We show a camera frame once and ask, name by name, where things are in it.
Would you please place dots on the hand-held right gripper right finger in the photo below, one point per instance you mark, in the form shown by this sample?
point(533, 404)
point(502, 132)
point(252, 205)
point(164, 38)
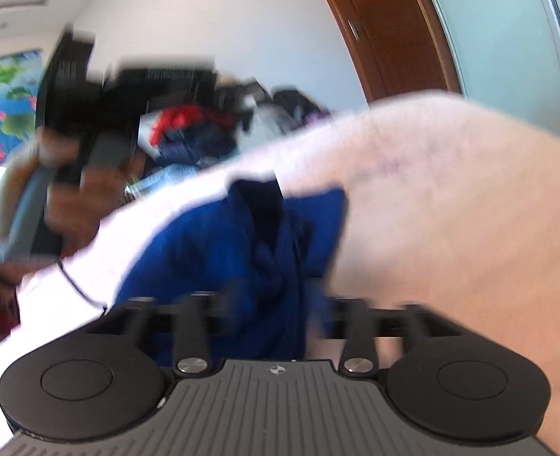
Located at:
point(360, 332)

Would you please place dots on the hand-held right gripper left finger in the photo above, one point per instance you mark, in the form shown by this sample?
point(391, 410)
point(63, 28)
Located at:
point(189, 323)

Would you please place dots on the pile of dark clothes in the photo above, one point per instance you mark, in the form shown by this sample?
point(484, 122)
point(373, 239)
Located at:
point(280, 104)

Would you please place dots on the person's left hand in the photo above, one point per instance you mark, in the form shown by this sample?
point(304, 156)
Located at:
point(78, 204)

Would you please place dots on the red garment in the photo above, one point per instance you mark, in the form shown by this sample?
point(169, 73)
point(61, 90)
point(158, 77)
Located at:
point(180, 116)

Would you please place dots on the light blue knit garment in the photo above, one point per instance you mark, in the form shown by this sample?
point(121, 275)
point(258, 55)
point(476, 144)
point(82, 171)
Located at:
point(175, 178)

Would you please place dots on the pink fleece blanket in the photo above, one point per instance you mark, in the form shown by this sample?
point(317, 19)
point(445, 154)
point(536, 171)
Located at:
point(451, 199)

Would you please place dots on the brown wooden door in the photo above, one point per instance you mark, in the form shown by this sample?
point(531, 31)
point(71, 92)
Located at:
point(384, 33)

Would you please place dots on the frosted glass sliding door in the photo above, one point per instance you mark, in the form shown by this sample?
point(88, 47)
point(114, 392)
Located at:
point(498, 33)

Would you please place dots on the lotus flower wall poster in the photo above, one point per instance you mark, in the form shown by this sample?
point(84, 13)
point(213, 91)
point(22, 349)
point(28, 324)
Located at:
point(4, 104)

